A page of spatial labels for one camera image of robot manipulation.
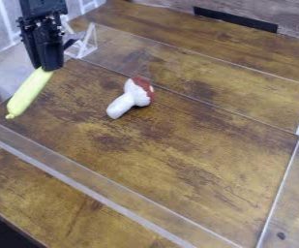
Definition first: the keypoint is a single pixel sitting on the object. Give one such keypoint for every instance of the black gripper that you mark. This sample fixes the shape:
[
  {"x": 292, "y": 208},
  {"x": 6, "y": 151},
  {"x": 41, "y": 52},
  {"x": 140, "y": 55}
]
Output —
[{"x": 38, "y": 11}]

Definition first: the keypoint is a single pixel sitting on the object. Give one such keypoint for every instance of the red white toy mushroom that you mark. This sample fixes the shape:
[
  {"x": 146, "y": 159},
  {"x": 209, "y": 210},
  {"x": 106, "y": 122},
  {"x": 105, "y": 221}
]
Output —
[{"x": 138, "y": 95}]

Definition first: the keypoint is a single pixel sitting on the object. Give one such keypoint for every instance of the black strip on table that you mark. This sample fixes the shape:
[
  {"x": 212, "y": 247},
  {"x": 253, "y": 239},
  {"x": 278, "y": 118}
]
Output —
[{"x": 237, "y": 19}]

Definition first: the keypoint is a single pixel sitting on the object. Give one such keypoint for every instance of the clear acrylic enclosure wall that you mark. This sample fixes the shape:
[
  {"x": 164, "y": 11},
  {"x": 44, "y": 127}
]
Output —
[{"x": 193, "y": 163}]

